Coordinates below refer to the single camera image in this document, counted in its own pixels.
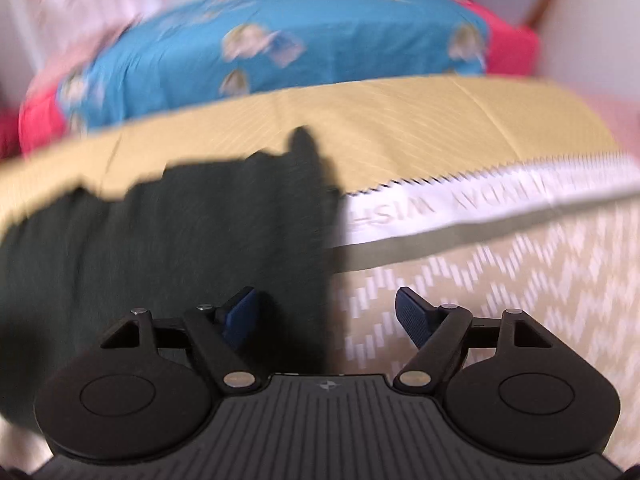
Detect dark green knit sweater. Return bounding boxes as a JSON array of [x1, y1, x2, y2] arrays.
[[1, 128, 338, 428]]

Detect blue floral folded quilt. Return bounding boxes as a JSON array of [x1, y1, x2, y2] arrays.
[[56, 0, 490, 134]]

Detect pink floral curtain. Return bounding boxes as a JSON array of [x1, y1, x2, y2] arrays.
[[1, 0, 167, 101]]

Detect yellow patterned bed cover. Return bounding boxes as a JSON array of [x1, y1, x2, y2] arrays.
[[1, 77, 639, 466]]

